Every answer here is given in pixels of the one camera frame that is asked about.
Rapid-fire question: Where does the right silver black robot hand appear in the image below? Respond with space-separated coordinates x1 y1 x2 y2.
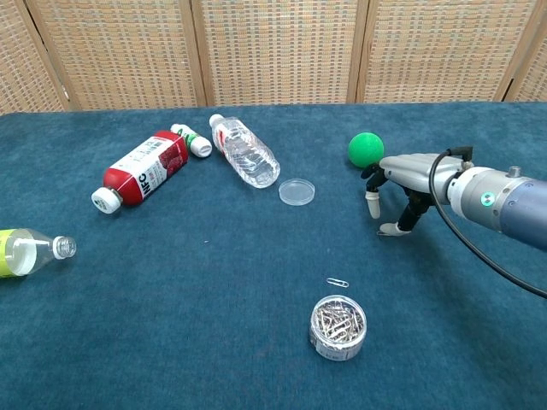
359 152 465 237

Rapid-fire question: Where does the clear jar of paper clips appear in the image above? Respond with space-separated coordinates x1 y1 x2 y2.
309 294 368 362

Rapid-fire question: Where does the green foam ball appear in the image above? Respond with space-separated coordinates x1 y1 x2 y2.
347 132 385 170

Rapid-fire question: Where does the clear round plastic lid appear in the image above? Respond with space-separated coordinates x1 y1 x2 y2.
278 178 317 207

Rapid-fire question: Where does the clear plastic water bottle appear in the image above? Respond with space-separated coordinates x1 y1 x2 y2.
209 114 281 190

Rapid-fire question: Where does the woven wooden folding screen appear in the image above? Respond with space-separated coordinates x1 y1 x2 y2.
0 0 547 115

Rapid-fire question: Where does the small white green bottle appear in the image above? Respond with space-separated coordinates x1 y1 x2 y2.
169 123 213 159

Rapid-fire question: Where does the red white juice bottle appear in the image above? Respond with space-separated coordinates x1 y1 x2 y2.
91 130 190 214

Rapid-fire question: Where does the blue felt table cover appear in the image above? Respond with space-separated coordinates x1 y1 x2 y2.
0 101 547 410

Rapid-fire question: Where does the empty yellow-green label bottle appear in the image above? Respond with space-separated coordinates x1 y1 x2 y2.
0 228 78 279

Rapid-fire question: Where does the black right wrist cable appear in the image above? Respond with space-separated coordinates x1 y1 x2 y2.
428 145 547 299

